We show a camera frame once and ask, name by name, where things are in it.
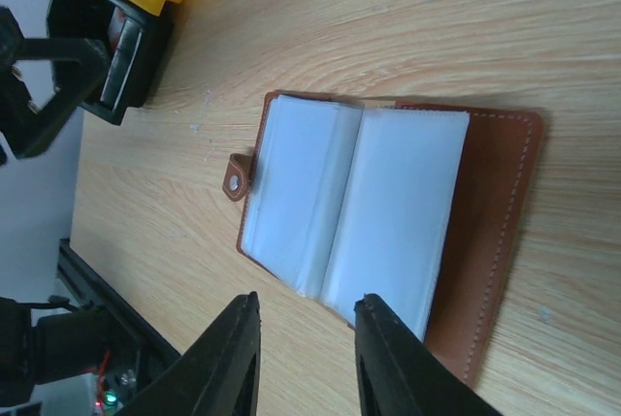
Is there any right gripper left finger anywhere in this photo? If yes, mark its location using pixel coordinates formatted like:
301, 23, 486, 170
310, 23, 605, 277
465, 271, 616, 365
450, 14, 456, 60
118, 291, 261, 416

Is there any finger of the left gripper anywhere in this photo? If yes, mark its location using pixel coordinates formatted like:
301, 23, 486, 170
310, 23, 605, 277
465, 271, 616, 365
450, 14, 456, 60
1, 6, 109, 160

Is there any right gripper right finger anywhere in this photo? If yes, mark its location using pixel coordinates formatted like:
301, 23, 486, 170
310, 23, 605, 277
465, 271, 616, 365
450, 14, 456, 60
355, 294, 499, 416

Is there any white red card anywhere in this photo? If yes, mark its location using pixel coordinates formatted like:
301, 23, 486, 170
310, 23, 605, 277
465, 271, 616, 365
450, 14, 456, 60
108, 7, 125, 51

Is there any brown leather card holder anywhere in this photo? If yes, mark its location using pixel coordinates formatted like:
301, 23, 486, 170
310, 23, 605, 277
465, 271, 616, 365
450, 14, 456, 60
222, 90, 543, 387

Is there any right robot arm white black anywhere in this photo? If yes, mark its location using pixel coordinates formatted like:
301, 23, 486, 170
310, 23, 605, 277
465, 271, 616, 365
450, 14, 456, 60
1, 292, 498, 415

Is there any black plastic bin near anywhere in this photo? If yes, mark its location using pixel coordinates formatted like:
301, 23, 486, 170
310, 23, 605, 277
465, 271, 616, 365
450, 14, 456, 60
47, 0, 174, 125

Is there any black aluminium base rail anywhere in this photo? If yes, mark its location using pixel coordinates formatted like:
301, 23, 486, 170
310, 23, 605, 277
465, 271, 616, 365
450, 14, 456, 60
56, 237, 185, 416

